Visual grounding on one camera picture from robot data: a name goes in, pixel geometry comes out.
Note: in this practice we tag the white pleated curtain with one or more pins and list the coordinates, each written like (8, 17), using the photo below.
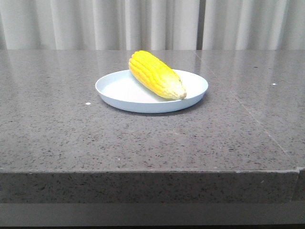
(152, 24)

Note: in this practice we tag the light blue round plate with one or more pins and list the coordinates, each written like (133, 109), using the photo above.
(121, 90)

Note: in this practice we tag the yellow corn cob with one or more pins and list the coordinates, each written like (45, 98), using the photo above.
(157, 76)

